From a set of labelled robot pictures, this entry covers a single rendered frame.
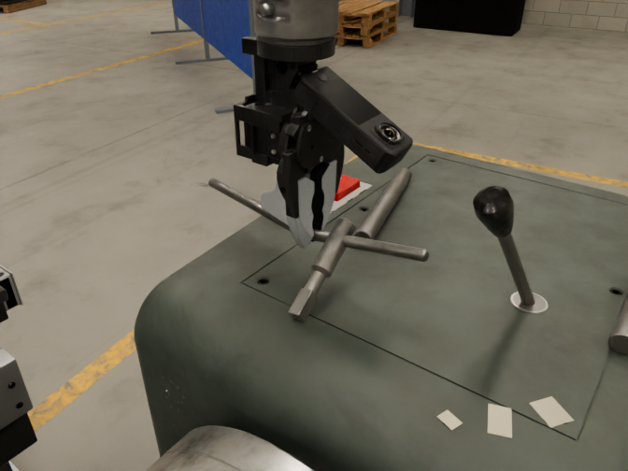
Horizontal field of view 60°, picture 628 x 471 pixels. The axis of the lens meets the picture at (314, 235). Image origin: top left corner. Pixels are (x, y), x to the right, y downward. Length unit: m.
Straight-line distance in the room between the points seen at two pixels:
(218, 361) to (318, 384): 0.11
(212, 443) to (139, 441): 1.65
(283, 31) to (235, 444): 0.34
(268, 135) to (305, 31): 0.11
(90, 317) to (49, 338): 0.19
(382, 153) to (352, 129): 0.03
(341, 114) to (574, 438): 0.32
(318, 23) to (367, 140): 0.11
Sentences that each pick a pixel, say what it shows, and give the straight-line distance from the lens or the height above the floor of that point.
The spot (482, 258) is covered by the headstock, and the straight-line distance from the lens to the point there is 0.66.
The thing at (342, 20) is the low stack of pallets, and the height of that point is 0.33.
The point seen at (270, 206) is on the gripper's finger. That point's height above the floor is 1.33.
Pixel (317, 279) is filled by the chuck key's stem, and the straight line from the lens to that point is 0.54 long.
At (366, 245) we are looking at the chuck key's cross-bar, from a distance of 0.54.
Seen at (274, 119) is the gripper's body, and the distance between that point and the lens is 0.52.
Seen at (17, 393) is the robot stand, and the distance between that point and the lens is 0.83.
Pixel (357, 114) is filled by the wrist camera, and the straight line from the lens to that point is 0.50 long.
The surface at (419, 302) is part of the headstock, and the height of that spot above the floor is 1.25.
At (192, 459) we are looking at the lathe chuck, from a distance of 0.49.
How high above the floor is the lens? 1.60
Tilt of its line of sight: 31 degrees down
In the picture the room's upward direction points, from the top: straight up
